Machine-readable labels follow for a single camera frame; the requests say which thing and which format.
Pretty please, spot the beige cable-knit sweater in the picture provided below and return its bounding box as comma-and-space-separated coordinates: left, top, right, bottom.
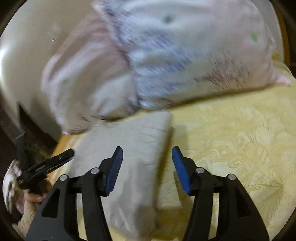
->
67, 111, 171, 240

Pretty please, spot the person's left hand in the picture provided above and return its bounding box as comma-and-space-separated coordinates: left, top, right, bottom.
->
17, 180, 53, 238

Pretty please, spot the fuzzy white left sleeve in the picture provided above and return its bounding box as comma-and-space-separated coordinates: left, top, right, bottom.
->
3, 160, 25, 215

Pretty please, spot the yellow patterned bedsheet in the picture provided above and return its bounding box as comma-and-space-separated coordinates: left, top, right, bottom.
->
56, 53, 295, 240

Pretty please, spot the floral lavender pillow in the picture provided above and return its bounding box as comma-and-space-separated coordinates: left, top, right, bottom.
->
41, 1, 290, 134

